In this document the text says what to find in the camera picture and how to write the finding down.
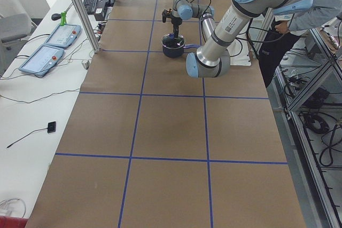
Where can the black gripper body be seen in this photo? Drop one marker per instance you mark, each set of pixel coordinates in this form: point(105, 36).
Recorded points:
point(175, 21)

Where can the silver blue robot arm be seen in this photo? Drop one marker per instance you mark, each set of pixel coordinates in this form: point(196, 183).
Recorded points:
point(212, 59)

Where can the dark blue saucepan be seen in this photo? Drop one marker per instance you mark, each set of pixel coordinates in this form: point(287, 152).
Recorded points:
point(173, 53)

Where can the black keyboard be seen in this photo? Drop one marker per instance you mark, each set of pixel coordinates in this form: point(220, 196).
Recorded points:
point(90, 6)

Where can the upper teach pendant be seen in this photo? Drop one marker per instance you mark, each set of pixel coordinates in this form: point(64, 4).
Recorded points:
point(63, 36)

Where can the teach pendant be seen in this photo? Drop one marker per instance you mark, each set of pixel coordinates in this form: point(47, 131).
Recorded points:
point(42, 60)
point(63, 36)

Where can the green clamp tool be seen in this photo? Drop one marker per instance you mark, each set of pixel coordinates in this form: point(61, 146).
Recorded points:
point(63, 18)

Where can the brown paper table cover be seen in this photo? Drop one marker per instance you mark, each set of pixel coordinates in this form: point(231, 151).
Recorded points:
point(146, 145)

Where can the lower teach pendant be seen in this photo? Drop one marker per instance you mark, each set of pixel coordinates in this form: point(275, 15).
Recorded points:
point(42, 60)

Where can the aluminium side rack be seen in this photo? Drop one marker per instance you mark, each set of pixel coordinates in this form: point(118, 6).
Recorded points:
point(309, 77)

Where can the person in white shirt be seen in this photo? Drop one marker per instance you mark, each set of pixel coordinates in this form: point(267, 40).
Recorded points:
point(285, 33)

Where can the small black device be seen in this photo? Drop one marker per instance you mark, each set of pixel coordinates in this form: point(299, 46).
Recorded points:
point(51, 127)

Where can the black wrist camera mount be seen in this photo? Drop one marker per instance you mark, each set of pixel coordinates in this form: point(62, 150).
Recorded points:
point(166, 14)

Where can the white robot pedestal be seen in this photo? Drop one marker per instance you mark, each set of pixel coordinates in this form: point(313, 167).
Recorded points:
point(239, 53)

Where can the aluminium frame post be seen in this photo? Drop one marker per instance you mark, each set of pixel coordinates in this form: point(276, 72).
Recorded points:
point(87, 27)

